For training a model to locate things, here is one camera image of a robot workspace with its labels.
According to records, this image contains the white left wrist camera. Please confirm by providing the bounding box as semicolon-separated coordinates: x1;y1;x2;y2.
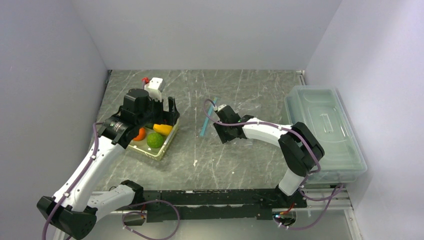
141;77;165;102

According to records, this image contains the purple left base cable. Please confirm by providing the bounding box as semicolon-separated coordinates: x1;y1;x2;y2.
121;199;181;240

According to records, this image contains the clear plastic lidded container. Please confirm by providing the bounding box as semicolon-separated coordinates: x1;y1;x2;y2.
284;85;368;184

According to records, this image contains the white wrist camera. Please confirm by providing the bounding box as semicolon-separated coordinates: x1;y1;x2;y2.
141;77;165;102
213;104;227;113

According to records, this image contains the green bumpy fruit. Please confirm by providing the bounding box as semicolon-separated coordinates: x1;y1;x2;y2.
146;132;165;149

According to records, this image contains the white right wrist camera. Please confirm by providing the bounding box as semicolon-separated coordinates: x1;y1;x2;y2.
213;104;227;113

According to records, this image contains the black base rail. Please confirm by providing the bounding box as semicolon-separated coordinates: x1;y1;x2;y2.
131;188;307;223

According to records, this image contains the aluminium frame rail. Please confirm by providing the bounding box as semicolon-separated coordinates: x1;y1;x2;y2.
301;188;352;211

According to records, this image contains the pale yellow plastic basket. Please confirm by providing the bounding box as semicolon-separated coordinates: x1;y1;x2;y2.
127;119;180;161

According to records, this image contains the clear zip bag blue zipper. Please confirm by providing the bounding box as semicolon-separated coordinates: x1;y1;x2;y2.
199;96;266;137

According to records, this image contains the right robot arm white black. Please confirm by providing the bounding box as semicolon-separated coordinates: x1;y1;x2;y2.
213;104;325;208

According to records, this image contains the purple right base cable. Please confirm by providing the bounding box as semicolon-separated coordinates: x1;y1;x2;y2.
274;182;346;232

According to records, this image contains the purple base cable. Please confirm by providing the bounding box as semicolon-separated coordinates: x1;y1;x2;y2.
121;199;181;240
274;182;346;232

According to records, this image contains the orange tangerine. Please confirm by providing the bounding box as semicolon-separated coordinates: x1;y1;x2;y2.
133;127;146;142

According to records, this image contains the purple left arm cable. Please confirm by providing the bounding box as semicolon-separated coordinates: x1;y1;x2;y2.
41;122;104;240

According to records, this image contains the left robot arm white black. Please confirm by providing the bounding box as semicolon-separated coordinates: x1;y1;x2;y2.
36;88;180;240

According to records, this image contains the yellow bell pepper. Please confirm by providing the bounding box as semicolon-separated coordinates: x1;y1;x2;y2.
152;124;173;136

